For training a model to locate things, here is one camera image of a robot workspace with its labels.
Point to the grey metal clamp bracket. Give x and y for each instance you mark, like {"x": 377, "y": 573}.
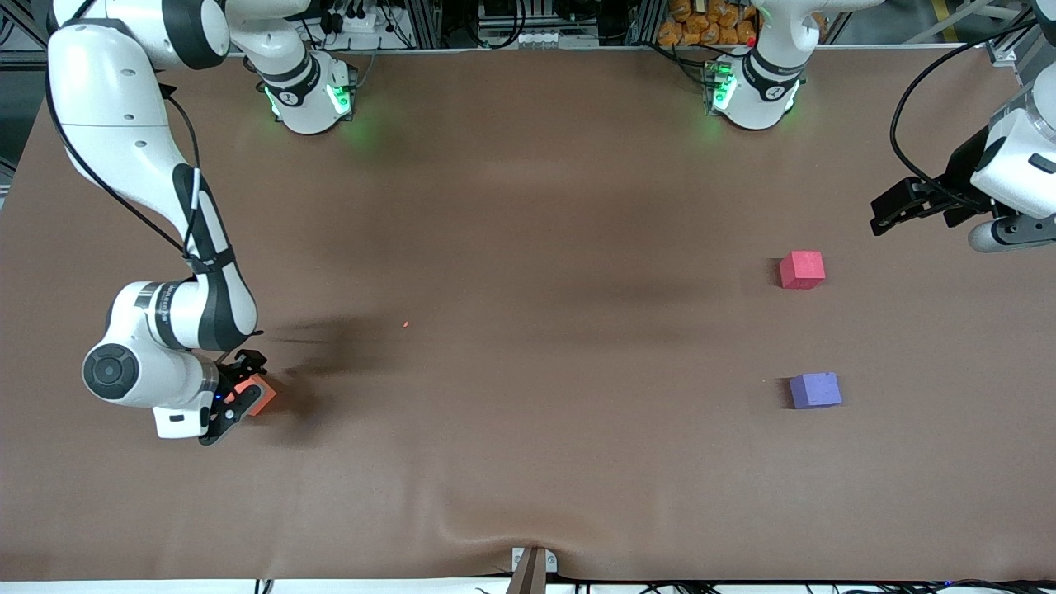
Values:
{"x": 550, "y": 561}

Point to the red foam block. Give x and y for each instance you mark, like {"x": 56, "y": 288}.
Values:
{"x": 800, "y": 268}

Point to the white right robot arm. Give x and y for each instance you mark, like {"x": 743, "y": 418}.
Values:
{"x": 124, "y": 99}

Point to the white terminal block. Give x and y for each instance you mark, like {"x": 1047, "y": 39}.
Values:
{"x": 536, "y": 39}

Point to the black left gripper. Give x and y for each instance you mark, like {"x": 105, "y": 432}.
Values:
{"x": 959, "y": 175}

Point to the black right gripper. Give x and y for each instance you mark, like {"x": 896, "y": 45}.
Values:
{"x": 239, "y": 373}

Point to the bag of orange items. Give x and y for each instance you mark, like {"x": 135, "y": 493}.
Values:
{"x": 701, "y": 25}

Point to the purple foam block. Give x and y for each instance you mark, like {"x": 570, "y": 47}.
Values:
{"x": 815, "y": 389}

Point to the orange foam block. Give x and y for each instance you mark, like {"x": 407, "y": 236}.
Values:
{"x": 261, "y": 399}

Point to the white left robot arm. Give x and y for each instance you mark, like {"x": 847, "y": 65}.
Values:
{"x": 755, "y": 91}

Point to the brown table mat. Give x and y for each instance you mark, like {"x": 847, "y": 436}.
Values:
{"x": 528, "y": 429}

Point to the white power strip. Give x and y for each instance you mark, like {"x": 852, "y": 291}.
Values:
{"x": 359, "y": 21}

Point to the aluminium frame post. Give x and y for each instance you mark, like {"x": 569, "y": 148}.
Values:
{"x": 425, "y": 21}

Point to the aluminium frame profile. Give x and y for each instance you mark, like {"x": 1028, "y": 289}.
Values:
{"x": 21, "y": 21}
{"x": 1023, "y": 33}

